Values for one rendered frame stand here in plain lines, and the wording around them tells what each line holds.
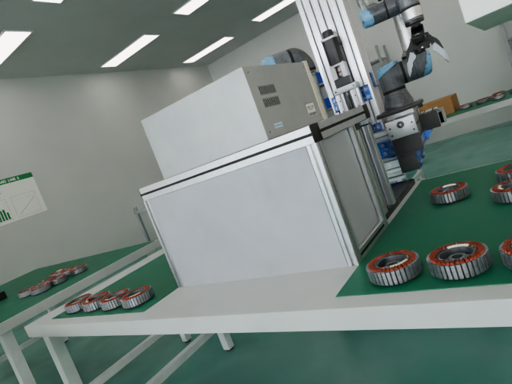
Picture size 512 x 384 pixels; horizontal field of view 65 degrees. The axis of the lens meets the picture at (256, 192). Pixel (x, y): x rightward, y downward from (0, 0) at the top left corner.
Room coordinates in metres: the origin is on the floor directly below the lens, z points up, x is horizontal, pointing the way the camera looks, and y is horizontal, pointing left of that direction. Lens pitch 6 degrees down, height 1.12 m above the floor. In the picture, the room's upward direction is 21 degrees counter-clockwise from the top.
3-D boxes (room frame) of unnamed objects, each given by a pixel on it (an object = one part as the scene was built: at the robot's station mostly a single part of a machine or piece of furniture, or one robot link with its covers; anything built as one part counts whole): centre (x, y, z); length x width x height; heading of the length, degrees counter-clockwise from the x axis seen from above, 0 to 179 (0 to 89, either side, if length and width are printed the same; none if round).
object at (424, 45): (1.62, -0.82, 1.29); 0.09 x 0.08 x 0.12; 152
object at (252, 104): (1.35, -0.02, 1.22); 0.44 x 0.39 x 0.20; 54
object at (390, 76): (2.12, -0.87, 1.20); 0.13 x 0.12 x 0.14; 69
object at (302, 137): (1.35, -0.03, 1.09); 0.68 x 0.44 x 0.05; 54
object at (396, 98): (2.13, -0.86, 1.09); 0.15 x 0.15 x 0.10
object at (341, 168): (1.09, -0.25, 0.91); 0.28 x 0.03 x 0.32; 144
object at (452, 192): (1.22, -0.56, 0.77); 0.11 x 0.11 x 0.04
